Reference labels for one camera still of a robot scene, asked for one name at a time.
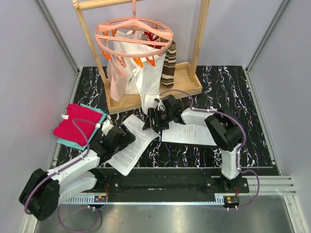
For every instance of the brown striped sock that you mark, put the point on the brown striped sock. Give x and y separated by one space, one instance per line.
169 66

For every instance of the wooden drying rack frame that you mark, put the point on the wooden drying rack frame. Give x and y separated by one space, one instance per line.
186 81

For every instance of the teal folded cloth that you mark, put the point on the teal folded cloth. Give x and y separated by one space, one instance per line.
73 144

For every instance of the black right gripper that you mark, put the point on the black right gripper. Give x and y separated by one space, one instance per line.
154 113

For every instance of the white hanging towel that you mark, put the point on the white hanging towel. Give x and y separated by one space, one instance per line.
143 81

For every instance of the red folded shirt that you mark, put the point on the red folded shirt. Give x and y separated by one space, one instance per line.
77 122

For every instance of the white signature form sheet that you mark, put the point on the white signature form sheet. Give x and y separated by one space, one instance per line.
188 134

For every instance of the white printed text sheet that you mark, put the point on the white printed text sheet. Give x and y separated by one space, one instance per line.
125 160

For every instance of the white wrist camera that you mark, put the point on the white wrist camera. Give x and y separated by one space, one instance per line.
160 106
105 127

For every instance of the pink round clip hanger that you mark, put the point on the pink round clip hanger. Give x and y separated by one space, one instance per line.
107 32

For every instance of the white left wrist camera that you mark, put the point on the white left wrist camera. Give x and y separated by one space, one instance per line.
105 127

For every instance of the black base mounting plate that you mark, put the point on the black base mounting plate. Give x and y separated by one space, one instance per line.
168 185

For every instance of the pink hanging cloth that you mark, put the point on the pink hanging cloth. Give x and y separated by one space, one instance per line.
118 80

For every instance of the red white patterned cloth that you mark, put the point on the red white patterned cloth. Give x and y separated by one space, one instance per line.
149 36

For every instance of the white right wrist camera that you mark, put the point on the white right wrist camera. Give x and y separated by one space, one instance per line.
160 106

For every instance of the aluminium frame rail left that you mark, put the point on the aluminium frame rail left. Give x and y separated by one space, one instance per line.
56 33

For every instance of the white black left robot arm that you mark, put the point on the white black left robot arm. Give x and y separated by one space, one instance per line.
46 190

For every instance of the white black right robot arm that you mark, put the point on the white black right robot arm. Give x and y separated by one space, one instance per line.
227 133

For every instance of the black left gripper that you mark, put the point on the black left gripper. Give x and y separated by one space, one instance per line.
127 139

